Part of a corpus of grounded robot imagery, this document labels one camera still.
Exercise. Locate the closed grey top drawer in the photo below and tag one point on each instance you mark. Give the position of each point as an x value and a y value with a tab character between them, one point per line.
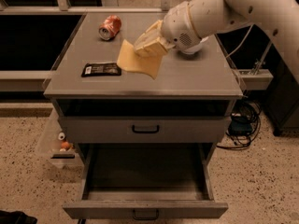
128	130

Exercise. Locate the grey drawer cabinet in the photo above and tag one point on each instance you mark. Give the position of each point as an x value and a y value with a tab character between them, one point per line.
202	86

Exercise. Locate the black bag corner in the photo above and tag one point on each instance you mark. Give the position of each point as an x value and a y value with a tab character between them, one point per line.
16	217

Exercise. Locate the open grey middle drawer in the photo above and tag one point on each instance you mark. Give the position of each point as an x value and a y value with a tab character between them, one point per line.
145	182

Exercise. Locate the clear plastic storage bin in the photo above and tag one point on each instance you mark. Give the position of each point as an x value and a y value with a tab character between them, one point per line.
50	145

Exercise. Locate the white ceramic bowl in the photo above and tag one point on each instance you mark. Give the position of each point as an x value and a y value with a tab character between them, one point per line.
196	48

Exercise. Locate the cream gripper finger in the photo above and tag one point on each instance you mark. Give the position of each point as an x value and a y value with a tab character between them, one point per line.
154	30
152	44

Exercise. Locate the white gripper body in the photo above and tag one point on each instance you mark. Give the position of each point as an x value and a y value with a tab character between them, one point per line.
177	26

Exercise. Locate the crushed orange soda can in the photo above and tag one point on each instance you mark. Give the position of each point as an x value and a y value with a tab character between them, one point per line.
110	27

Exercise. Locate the yellow sponge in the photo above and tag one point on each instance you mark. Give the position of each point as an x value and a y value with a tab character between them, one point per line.
129	61

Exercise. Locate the dark cabinet at right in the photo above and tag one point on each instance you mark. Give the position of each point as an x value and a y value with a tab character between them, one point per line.
281	103

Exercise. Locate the black snack packet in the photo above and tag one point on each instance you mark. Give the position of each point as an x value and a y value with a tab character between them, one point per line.
101	69

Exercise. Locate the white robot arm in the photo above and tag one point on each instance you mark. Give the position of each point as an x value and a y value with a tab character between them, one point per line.
279	20

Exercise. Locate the metal diagonal rod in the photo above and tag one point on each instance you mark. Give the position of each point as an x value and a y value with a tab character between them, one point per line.
254	71

